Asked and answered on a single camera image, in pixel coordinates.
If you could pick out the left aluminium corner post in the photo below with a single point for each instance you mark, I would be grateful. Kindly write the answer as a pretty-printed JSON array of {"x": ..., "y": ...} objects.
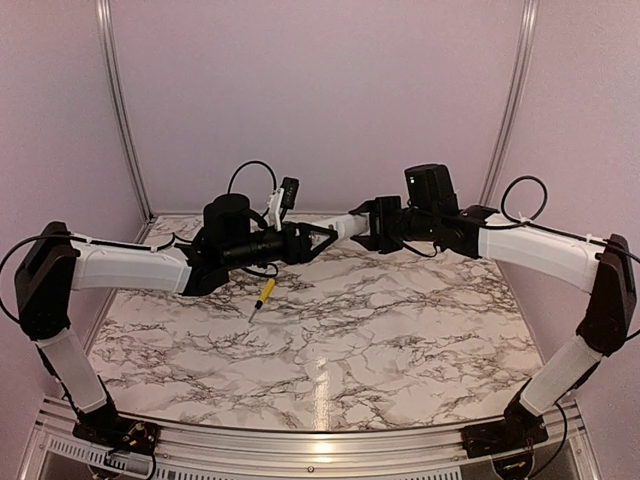
[{"x": 116, "y": 92}]

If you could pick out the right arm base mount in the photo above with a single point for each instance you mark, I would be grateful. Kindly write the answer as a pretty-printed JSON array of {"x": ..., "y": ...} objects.
[{"x": 517, "y": 429}]

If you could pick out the yellow handled screwdriver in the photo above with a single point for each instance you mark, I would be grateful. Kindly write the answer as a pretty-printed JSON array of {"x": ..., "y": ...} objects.
[{"x": 264, "y": 296}]

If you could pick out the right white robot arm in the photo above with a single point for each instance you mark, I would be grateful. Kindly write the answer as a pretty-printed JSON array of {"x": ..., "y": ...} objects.
[{"x": 600, "y": 267}]

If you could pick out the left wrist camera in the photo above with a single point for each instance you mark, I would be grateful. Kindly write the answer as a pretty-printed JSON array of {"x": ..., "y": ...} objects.
[{"x": 281, "y": 201}]

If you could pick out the front aluminium rail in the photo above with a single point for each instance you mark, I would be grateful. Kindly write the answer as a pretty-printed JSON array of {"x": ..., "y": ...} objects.
[{"x": 186, "y": 451}]

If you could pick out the white remote control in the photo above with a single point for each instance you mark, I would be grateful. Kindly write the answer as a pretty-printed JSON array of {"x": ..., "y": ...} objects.
[{"x": 347, "y": 225}]

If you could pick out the aluminium corner post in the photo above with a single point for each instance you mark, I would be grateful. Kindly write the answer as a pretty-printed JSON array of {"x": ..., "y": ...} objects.
[
  {"x": 116, "y": 92},
  {"x": 515, "y": 92}
]

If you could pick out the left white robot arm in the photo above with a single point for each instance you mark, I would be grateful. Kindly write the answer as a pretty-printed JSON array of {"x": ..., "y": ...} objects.
[{"x": 59, "y": 263}]

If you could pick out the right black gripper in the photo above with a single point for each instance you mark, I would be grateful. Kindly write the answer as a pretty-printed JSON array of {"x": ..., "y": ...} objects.
[{"x": 380, "y": 241}]

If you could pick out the right aluminium corner post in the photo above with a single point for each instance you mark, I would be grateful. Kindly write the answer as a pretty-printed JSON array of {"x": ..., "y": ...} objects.
[{"x": 515, "y": 92}]

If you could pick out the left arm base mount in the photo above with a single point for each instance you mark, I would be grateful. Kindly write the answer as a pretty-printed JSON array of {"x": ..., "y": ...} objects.
[{"x": 107, "y": 427}]

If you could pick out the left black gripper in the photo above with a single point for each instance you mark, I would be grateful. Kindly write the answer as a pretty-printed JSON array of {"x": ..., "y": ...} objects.
[{"x": 295, "y": 243}]

